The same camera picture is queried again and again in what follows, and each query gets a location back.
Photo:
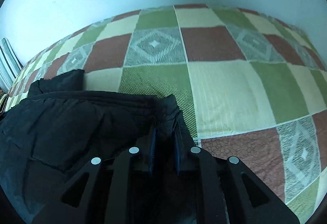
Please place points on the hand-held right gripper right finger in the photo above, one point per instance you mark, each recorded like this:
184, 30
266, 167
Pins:
207, 178

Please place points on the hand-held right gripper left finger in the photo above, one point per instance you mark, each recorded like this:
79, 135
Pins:
120, 178

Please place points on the black quilted jacket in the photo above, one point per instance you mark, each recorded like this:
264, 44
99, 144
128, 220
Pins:
76, 122

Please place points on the checkered bedspread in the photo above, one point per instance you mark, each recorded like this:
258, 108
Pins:
230, 81

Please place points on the striped yellow black pillow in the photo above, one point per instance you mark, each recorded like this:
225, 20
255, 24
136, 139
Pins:
3, 102

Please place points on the striped upholstered headboard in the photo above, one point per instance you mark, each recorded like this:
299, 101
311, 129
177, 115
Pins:
7, 63

